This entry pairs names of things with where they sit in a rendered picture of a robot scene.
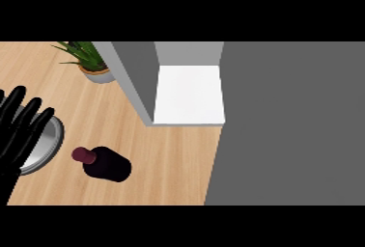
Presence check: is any grey open cabinet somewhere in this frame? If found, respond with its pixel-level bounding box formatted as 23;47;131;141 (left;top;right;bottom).
91;41;225;127

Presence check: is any green potted plant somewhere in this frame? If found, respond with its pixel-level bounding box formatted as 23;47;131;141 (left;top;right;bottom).
50;41;116;85

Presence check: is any silver metal bowl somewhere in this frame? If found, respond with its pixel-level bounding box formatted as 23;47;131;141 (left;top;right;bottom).
13;104;64;177

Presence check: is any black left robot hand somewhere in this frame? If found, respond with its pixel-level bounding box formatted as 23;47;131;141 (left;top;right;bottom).
0;85;55;206

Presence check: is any dark wine bottle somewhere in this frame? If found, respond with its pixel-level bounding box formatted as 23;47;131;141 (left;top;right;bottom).
69;146;132;183

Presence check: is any dark grey cabinet door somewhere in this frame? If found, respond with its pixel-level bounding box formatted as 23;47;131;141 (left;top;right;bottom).
203;41;365;206

